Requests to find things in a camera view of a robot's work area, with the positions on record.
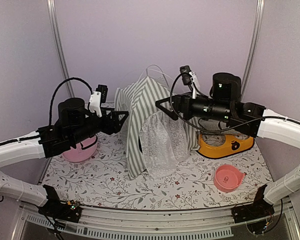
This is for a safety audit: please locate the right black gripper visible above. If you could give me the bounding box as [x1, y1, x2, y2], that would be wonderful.
[156, 91, 233, 122]

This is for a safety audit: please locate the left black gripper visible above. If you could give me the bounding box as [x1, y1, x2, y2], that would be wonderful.
[69, 107, 129, 145]

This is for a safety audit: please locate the striped pet tent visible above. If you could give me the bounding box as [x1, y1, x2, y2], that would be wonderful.
[114, 76, 200, 179]

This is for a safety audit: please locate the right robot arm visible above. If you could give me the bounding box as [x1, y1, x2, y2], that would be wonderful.
[155, 72, 300, 218]

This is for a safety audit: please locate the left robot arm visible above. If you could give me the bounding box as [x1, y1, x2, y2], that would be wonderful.
[0, 97, 129, 217]

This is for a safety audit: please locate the green checkered cushion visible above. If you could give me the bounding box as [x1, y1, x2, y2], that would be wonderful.
[198, 118, 241, 135]

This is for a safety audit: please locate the pink plate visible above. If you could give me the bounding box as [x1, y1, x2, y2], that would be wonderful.
[62, 135, 98, 163]

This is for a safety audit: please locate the floral table mat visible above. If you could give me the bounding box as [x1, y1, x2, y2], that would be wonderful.
[42, 133, 272, 211]

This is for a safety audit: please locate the yellow double bowl holder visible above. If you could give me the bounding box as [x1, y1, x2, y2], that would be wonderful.
[196, 134, 255, 159]

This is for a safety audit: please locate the pink bowl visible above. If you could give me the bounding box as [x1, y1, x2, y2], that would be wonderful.
[213, 164, 245, 193]

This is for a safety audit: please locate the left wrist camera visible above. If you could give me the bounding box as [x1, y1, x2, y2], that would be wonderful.
[87, 84, 108, 118]

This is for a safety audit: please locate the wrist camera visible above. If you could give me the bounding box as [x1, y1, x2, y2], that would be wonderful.
[87, 84, 108, 118]
[179, 65, 198, 99]

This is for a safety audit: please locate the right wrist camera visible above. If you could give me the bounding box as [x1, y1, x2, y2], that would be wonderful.
[179, 65, 198, 99]

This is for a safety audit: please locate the left camera cable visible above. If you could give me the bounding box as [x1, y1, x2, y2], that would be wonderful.
[48, 77, 93, 126]

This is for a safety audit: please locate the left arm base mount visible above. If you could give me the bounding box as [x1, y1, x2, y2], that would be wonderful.
[38, 200, 83, 223]

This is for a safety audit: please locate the front aluminium rail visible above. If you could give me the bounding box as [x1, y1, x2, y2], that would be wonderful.
[11, 197, 300, 240]

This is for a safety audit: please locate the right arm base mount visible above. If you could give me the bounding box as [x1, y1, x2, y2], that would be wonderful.
[231, 200, 275, 223]

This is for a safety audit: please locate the left aluminium frame post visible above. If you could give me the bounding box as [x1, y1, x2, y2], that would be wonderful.
[46, 0, 75, 98]

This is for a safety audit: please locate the aluminium frame post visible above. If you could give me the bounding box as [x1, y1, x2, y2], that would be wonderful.
[241, 0, 265, 94]
[46, 0, 75, 98]

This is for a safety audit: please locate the right aluminium frame post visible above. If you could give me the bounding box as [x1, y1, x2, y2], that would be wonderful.
[241, 0, 265, 94]

